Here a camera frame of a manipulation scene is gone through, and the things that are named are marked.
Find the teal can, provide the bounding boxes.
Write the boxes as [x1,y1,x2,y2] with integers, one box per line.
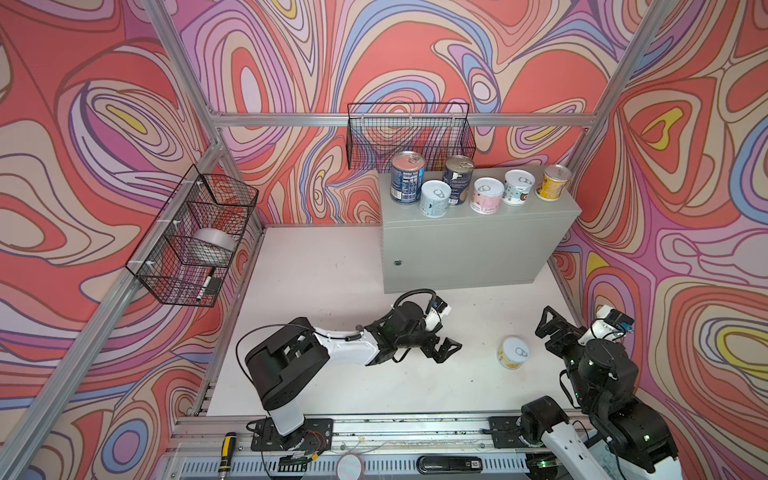
[502,169,536,206]
[419,180,451,218]

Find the black wire basket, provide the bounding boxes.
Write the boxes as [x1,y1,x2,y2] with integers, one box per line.
[346,100,476,173]
[126,166,259,308]

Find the teal can front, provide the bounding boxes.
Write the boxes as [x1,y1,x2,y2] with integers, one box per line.
[502,169,536,206]

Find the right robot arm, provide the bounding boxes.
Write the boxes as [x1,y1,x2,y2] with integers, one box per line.
[518,305,682,479]

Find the large blue-label can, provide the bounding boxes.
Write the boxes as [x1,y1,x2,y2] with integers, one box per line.
[390,151,426,204]

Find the small orange-label can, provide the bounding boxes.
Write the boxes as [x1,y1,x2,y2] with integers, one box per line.
[535,165,572,202]

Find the back black wire basket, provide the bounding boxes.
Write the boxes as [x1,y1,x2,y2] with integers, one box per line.
[346,100,476,173]

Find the black barcode device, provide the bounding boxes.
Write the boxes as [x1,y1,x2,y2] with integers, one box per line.
[416,455,483,475]

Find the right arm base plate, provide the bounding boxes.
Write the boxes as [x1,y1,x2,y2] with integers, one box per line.
[487,415,542,449]

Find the chopped tomato can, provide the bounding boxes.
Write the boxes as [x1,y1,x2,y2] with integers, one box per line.
[442,155,475,206]

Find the pink-label can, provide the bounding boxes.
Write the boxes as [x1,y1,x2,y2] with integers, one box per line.
[470,177,505,215]

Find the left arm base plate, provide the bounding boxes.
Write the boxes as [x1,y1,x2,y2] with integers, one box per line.
[246,417,333,454]

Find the yellow black screwdriver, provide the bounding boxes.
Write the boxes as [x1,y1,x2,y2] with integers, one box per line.
[218,432,237,480]

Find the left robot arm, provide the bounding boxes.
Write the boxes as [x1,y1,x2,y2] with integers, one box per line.
[239,288,462,438]

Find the green circuit board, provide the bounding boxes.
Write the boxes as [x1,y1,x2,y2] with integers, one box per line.
[277,456,313,473]

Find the grey metal cabinet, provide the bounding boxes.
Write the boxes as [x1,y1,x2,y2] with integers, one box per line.
[378,173,581,293]

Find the left black wire basket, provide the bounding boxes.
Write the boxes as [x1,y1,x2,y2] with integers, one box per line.
[126,166,259,308]

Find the yellow-label can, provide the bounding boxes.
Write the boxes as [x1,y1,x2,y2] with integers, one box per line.
[497,336,530,370]

